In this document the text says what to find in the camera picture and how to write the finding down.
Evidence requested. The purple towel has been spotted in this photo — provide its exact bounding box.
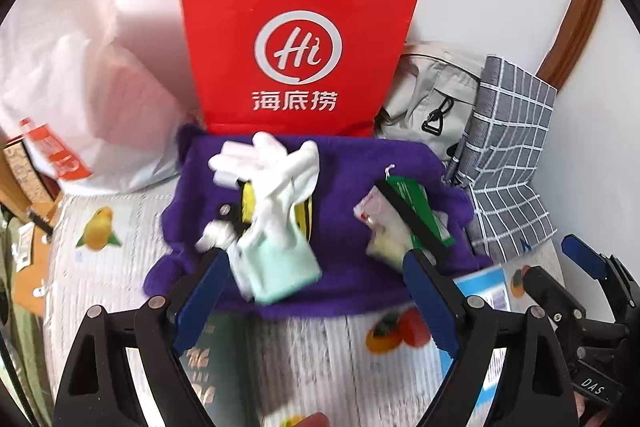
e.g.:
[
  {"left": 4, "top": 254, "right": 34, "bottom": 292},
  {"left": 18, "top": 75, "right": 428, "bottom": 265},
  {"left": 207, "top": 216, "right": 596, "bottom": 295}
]
[{"left": 142, "top": 124, "right": 492, "bottom": 320}]

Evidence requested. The red paper shopping bag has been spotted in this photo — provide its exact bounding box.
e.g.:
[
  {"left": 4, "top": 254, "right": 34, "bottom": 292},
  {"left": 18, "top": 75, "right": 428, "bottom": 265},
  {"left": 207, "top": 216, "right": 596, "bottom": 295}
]
[{"left": 181, "top": 0, "right": 418, "bottom": 136}]

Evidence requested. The blue tissue pack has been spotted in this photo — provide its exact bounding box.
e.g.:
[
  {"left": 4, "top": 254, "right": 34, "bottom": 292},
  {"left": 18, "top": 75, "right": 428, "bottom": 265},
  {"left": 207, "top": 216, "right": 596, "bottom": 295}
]
[{"left": 438, "top": 263, "right": 514, "bottom": 410}]

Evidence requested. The white Miniso plastic bag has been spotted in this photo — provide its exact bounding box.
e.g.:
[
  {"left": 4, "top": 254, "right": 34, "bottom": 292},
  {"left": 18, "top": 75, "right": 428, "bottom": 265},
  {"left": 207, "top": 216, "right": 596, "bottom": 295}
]
[{"left": 1, "top": 0, "right": 189, "bottom": 196}]

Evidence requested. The green bed sheet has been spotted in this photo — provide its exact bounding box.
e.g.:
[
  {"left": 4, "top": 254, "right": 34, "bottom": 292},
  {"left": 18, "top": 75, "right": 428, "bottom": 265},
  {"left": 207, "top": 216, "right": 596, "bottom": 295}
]
[{"left": 1, "top": 208, "right": 53, "bottom": 426}]

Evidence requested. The yellow black small pouch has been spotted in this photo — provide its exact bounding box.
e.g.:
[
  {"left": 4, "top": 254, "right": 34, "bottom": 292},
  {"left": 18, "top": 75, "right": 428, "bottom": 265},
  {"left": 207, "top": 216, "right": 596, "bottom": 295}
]
[{"left": 216, "top": 182, "right": 314, "bottom": 241}]

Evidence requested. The green wet wipes pack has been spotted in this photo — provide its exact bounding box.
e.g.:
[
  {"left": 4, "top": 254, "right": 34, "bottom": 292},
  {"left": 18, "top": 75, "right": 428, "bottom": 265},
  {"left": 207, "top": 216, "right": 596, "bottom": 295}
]
[{"left": 374, "top": 176, "right": 456, "bottom": 265}]

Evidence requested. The beige backpack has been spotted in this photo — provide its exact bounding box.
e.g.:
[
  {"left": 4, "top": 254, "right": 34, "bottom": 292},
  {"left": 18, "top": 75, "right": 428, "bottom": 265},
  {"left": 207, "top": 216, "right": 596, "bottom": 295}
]
[{"left": 375, "top": 41, "right": 486, "bottom": 162}]

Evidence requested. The dark green gift box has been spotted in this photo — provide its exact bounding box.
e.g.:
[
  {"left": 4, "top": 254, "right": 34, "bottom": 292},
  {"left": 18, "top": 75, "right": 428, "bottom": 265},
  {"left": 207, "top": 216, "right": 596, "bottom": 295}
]
[{"left": 180, "top": 312, "right": 259, "bottom": 427}]

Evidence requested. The wooden headboard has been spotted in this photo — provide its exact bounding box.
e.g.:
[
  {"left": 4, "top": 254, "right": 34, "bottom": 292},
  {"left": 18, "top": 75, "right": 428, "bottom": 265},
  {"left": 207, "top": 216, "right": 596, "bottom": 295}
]
[{"left": 0, "top": 154, "right": 30, "bottom": 222}]

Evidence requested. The patterned brown book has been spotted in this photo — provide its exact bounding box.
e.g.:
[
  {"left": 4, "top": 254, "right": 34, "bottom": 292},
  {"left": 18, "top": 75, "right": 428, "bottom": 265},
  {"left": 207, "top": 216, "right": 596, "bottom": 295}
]
[{"left": 3, "top": 138, "right": 61, "bottom": 202}]

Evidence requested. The person right hand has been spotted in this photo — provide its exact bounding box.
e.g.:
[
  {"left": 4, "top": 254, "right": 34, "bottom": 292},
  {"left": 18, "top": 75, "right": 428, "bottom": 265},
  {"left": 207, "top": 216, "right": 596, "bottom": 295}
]
[{"left": 574, "top": 392, "right": 612, "bottom": 427}]

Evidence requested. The white glove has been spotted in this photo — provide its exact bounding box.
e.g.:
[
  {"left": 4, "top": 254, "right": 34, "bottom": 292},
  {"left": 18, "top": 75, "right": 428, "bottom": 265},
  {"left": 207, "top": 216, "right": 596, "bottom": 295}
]
[{"left": 208, "top": 131, "right": 320, "bottom": 251}]

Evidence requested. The fruit pattern tablecloth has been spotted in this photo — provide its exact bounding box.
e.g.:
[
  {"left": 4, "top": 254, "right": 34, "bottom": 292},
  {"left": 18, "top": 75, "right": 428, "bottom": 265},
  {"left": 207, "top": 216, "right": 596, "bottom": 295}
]
[{"left": 41, "top": 183, "right": 566, "bottom": 427}]

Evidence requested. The grey checked cushion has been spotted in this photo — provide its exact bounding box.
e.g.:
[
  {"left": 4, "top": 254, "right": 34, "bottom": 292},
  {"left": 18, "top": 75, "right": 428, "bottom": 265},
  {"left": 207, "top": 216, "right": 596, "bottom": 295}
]
[{"left": 446, "top": 55, "right": 556, "bottom": 263}]

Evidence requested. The brown wooden door frame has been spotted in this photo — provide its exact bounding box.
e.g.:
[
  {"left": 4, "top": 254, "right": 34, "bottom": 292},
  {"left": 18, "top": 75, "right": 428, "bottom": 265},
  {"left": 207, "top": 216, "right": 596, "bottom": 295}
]
[{"left": 537, "top": 0, "right": 603, "bottom": 91}]

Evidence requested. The wooden nightstand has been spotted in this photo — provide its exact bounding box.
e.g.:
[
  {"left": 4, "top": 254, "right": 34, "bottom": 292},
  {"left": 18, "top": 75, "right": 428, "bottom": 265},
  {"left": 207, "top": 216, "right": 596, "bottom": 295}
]
[{"left": 11, "top": 222, "right": 50, "bottom": 317}]

